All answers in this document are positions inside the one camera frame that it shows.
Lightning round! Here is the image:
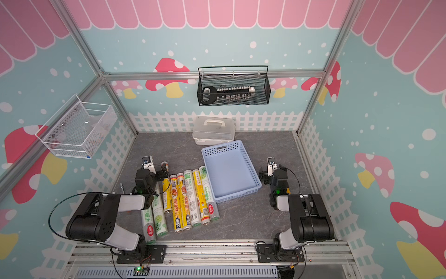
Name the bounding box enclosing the white lidded storage box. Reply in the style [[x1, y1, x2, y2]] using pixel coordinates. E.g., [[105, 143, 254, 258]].
[[192, 116, 236, 146]]

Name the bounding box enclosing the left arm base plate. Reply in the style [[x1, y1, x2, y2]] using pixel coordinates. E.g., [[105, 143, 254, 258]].
[[117, 245, 167, 264]]

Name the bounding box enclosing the short yellow wrap roll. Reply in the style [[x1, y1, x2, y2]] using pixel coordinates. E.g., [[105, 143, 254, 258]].
[[161, 161, 172, 213]]

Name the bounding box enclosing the white wire wall basket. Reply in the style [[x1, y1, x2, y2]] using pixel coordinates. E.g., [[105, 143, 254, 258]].
[[35, 95, 118, 159]]

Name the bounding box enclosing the black wire wall basket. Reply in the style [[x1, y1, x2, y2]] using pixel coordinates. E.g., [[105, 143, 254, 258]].
[[197, 65, 271, 106]]

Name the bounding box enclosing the aluminium front rail frame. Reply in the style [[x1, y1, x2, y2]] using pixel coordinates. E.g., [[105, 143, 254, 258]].
[[61, 239, 361, 279]]

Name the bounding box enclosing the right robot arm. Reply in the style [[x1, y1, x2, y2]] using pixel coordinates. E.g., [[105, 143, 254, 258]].
[[259, 167, 335, 251]]

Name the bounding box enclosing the green led circuit board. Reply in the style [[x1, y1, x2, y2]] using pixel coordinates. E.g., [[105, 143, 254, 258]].
[[132, 266, 150, 277]]

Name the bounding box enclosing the blue plastic basket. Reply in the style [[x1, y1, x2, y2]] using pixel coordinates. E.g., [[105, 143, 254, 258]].
[[202, 140, 262, 203]]

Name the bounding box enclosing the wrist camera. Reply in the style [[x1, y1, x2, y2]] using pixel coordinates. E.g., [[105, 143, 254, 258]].
[[267, 157, 278, 177], [142, 155, 156, 173]]

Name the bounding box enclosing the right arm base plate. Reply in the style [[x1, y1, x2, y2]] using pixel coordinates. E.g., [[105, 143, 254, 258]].
[[255, 241, 305, 264]]

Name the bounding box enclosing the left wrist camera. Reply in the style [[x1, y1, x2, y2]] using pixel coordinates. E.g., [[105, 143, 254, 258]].
[[142, 155, 156, 173]]

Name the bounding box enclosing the black socket bit holder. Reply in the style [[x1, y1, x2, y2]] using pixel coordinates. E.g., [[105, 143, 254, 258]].
[[202, 86, 256, 105]]

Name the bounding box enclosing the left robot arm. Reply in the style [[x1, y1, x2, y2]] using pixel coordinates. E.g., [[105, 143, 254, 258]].
[[65, 165, 169, 254]]

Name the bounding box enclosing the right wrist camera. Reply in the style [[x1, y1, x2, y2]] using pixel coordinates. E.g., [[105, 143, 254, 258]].
[[267, 157, 278, 177]]

